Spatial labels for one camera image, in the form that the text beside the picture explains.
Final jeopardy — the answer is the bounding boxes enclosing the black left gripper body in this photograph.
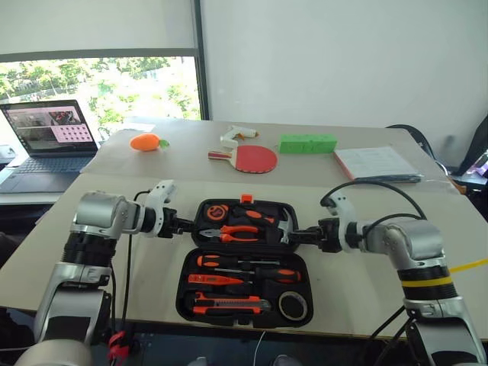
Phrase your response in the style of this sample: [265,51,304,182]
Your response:
[161,207,185,239]

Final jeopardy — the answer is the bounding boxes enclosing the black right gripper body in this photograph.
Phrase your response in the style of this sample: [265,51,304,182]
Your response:
[315,217,345,254]

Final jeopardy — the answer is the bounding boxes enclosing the orange voltage tester pen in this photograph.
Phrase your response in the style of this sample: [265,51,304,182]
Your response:
[187,272,253,287]

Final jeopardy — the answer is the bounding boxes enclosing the orange black utility knife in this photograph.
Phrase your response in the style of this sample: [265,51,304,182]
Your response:
[191,291,273,316]

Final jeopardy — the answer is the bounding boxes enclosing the black plastic tool case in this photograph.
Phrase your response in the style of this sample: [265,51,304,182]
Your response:
[175,194,315,329]

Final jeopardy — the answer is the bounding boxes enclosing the orange black tape measure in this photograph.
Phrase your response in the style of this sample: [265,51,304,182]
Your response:
[205,204,230,222]

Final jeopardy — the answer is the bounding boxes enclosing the black electrical tape roll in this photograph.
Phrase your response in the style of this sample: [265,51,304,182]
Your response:
[278,291,309,322]

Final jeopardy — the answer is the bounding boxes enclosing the paper document stack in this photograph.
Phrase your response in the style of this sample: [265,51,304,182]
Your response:
[333,145,424,185]

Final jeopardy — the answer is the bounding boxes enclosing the orange carrot toy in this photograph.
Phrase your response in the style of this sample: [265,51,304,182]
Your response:
[129,133,171,153]

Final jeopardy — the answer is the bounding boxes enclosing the green foam block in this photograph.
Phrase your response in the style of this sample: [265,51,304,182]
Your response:
[278,133,339,156]

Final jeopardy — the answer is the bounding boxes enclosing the red table tennis paddle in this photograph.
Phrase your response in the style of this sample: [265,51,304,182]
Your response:
[207,144,280,175]

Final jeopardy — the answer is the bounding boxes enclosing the white glue gun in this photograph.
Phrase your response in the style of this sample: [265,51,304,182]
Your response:
[219,124,261,151]

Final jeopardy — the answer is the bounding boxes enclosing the red tape wrap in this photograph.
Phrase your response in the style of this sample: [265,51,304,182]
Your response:
[107,329,130,362]

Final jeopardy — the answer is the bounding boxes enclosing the yellow plastic strip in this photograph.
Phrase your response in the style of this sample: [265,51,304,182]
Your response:
[448,258,488,274]

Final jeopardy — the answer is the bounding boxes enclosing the open dark laptop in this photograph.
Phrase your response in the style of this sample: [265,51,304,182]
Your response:
[0,99,101,195]

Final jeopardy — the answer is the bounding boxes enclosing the black chair backrest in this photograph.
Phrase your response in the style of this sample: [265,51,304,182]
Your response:
[456,113,488,177]

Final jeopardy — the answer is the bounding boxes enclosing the small white grey device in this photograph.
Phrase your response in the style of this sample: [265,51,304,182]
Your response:
[0,143,18,165]

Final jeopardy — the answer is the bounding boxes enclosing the white roller blind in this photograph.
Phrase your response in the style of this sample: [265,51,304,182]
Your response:
[0,0,200,63]

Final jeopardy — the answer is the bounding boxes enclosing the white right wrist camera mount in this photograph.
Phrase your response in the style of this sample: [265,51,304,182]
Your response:
[321,191,362,253]

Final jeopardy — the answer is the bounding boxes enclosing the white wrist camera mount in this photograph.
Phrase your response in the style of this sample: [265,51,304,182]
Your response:
[143,179,178,239]
[321,191,362,253]

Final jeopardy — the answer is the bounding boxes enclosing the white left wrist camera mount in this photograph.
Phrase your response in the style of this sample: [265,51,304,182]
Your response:
[143,179,178,239]

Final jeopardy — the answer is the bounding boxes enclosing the orange handled hammer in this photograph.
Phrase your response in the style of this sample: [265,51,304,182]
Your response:
[233,204,295,246]

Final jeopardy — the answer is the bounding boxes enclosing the orange handled pliers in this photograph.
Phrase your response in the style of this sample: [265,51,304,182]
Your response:
[198,224,261,244]

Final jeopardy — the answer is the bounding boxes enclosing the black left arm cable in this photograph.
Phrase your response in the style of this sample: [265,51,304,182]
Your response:
[109,189,154,337]

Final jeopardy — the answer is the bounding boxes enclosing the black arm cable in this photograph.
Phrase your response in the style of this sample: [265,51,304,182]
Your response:
[109,189,154,337]
[319,179,429,234]

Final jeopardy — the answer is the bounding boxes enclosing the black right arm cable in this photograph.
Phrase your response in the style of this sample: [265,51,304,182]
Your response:
[319,179,429,234]

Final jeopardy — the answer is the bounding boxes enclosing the thin white cable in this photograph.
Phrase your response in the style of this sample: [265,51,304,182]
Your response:
[252,329,268,366]

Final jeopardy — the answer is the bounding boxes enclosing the black window frame post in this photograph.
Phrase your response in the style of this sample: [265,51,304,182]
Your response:
[191,0,211,121]

